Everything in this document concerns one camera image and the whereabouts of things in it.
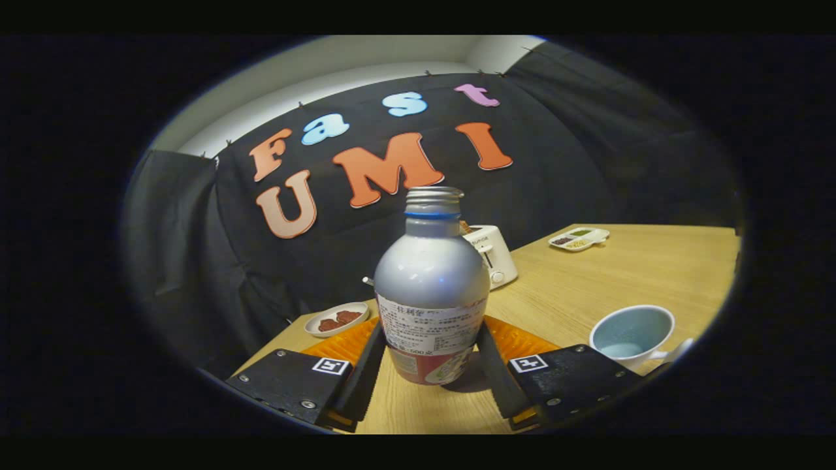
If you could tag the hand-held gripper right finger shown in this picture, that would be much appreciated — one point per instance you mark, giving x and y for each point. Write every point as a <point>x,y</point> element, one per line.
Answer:
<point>499,384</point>

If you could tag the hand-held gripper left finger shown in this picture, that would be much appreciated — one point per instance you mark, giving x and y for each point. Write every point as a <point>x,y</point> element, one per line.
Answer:
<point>364,380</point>

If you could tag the silver juice bottle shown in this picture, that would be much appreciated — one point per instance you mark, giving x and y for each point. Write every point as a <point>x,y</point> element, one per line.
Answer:
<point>431,281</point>

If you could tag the white cup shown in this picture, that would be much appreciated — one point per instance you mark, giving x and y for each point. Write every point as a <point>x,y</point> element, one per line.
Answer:
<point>627,326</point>

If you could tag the small plate with red food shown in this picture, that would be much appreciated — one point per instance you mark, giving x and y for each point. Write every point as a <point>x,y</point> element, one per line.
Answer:
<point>336,320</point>

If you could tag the white toaster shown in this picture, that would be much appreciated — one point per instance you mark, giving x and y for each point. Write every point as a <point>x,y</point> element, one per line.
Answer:
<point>499,261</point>

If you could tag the wooden table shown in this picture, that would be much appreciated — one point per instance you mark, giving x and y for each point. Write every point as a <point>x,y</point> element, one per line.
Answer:
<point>588,281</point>

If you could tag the brown toast slices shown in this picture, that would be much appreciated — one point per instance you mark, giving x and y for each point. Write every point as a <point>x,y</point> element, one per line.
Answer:
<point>465,228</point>

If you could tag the white divided condiment tray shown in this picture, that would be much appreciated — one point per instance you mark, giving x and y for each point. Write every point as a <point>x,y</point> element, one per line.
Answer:
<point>578,239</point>

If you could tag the black backdrop cloth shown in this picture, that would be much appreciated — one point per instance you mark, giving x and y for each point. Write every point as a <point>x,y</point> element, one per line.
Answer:
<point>196,261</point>

